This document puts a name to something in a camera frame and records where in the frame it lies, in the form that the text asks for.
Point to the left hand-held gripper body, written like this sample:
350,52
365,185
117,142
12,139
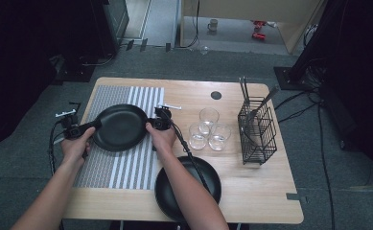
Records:
70,126

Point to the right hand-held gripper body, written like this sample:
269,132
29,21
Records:
162,121

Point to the black round plate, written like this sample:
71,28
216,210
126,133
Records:
163,198
120,127

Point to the clear drinking glass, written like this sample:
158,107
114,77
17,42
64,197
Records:
209,116
197,139
220,137

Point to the person's right hand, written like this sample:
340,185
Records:
163,139

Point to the person's left hand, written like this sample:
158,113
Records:
75,148

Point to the grey white striped placemat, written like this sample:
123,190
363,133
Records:
110,92

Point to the black round table grommet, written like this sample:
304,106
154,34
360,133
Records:
216,95

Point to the clear glass on floor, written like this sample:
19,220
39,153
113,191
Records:
204,50

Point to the metal chopstick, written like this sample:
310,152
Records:
242,91
245,89

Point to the dark cabinet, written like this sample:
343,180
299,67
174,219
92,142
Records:
113,25

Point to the silver metal utensil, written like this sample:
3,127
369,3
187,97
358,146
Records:
267,97

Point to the grey mug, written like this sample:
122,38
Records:
213,25

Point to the small red object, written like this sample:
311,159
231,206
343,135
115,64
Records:
258,23
258,36

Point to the black stand base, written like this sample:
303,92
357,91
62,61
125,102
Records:
286,78

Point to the light wooden cabinet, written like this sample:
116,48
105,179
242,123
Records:
254,9

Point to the grey tape strip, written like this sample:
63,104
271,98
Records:
294,197

